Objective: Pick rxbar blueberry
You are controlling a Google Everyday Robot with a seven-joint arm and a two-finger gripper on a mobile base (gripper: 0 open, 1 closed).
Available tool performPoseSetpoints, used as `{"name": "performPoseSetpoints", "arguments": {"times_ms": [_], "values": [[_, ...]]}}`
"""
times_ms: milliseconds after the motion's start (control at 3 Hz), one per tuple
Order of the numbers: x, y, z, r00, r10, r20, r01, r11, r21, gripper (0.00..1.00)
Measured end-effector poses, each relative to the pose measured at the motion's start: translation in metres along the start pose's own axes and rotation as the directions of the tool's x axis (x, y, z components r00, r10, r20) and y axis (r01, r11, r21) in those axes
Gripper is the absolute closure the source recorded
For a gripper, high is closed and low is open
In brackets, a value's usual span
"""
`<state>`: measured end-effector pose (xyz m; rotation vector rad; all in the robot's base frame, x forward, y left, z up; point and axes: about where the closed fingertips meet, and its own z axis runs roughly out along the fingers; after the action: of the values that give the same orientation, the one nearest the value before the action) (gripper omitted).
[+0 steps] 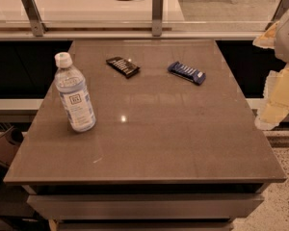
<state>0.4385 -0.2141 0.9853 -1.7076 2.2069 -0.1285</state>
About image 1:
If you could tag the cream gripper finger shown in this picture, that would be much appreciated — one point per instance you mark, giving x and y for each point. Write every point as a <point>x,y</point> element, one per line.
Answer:
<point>275,104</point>
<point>267,40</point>

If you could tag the blue rxbar blueberry bar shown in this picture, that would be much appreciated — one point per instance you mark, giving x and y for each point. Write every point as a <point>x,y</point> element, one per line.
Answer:
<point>183,71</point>

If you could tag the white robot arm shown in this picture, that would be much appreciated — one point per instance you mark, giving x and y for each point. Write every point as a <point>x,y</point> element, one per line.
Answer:
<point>282,39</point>

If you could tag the black snack bar wrapper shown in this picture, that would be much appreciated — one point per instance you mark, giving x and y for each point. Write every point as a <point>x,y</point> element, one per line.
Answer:
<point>123,66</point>

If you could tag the clear plastic water bottle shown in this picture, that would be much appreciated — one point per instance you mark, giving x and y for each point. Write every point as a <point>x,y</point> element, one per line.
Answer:
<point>73,91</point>

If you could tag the grey table drawer front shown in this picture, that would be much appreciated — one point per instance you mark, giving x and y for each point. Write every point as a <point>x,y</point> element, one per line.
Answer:
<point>146,206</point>

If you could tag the dark chair at left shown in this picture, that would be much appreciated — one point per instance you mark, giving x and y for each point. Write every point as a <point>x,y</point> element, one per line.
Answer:
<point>10,141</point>

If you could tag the right metal railing bracket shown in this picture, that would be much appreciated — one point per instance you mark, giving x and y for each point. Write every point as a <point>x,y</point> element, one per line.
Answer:
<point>281,9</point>

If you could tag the metal railing bracket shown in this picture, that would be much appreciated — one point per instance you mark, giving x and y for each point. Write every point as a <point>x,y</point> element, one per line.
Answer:
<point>157,17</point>
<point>281,9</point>
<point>31,9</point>

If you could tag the middle metal railing bracket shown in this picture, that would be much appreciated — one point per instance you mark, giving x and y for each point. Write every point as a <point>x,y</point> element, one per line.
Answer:
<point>157,17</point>

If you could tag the left metal railing bracket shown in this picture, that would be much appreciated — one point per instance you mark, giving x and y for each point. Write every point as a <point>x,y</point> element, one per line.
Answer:
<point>31,9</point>

